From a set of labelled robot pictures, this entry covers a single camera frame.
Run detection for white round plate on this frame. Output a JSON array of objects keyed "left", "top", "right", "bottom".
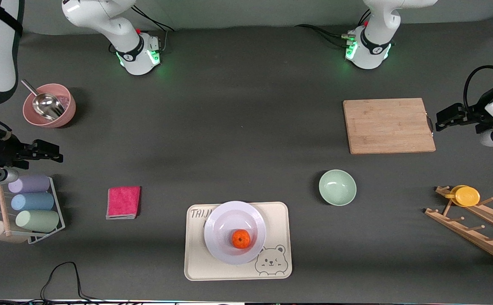
[{"left": 204, "top": 201, "right": 267, "bottom": 265}]

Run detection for orange fruit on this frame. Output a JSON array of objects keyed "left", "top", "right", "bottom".
[{"left": 232, "top": 230, "right": 251, "bottom": 249}]

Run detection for purple cup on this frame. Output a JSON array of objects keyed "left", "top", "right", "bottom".
[{"left": 8, "top": 175, "right": 50, "bottom": 194}]

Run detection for pink bowl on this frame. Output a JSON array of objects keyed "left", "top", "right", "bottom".
[{"left": 22, "top": 83, "right": 76, "bottom": 128}]

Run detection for metal scoop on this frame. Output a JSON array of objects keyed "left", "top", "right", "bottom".
[{"left": 21, "top": 79, "right": 66, "bottom": 121}]

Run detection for blue cup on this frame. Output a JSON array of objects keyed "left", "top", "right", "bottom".
[{"left": 11, "top": 192, "right": 55, "bottom": 211}]

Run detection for green cup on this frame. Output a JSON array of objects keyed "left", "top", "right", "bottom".
[{"left": 15, "top": 210, "right": 60, "bottom": 233}]

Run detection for wooden cutting board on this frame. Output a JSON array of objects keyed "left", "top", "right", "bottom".
[{"left": 343, "top": 98, "right": 437, "bottom": 155}]

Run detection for yellow cup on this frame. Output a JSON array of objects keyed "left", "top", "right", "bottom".
[{"left": 445, "top": 185, "right": 481, "bottom": 207}]

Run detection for pink folded cloth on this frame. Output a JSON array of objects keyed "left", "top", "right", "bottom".
[{"left": 106, "top": 186, "right": 141, "bottom": 220}]

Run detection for wooden peg rack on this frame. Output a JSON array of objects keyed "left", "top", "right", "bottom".
[{"left": 424, "top": 186, "right": 493, "bottom": 266}]

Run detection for green bowl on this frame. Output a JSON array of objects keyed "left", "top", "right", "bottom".
[{"left": 319, "top": 169, "right": 357, "bottom": 207}]

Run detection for cream tray with bear print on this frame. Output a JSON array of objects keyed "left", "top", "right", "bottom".
[{"left": 184, "top": 202, "right": 292, "bottom": 281}]

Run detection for white wire cup rack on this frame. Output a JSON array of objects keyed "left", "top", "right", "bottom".
[{"left": 0, "top": 176, "right": 66, "bottom": 245}]

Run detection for black cable on table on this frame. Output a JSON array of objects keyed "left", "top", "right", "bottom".
[{"left": 0, "top": 261, "right": 145, "bottom": 305}]

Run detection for black left arm base cable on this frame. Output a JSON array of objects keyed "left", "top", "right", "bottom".
[{"left": 295, "top": 8, "right": 372, "bottom": 49}]

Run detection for black arm base cable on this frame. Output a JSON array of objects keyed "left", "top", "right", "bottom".
[
  {"left": 295, "top": 8, "right": 372, "bottom": 49},
  {"left": 134, "top": 4, "right": 177, "bottom": 51}
]

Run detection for black right arm base cable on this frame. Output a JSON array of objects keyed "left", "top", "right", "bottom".
[{"left": 134, "top": 4, "right": 177, "bottom": 51}]

